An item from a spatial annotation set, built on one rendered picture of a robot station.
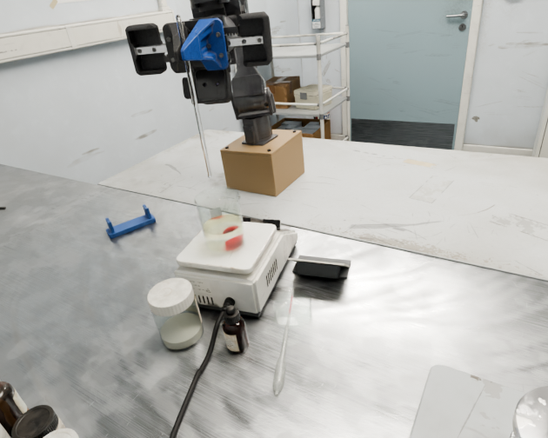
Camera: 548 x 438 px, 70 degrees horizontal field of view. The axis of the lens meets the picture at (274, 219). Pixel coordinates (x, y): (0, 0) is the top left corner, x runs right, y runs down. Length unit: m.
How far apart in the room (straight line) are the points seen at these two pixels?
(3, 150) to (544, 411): 1.89
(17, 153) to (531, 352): 1.86
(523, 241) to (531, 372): 0.28
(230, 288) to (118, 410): 0.20
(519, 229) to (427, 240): 0.16
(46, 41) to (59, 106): 0.27
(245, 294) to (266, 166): 0.39
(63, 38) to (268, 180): 1.36
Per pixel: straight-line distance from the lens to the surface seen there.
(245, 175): 0.92
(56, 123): 2.05
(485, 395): 0.51
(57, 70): 2.06
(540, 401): 0.31
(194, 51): 0.50
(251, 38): 0.54
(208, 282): 0.57
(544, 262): 0.73
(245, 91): 0.87
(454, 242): 0.74
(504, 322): 0.61
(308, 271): 0.63
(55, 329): 0.70
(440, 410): 0.48
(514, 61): 3.35
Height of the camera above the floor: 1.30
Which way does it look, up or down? 30 degrees down
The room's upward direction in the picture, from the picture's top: 7 degrees counter-clockwise
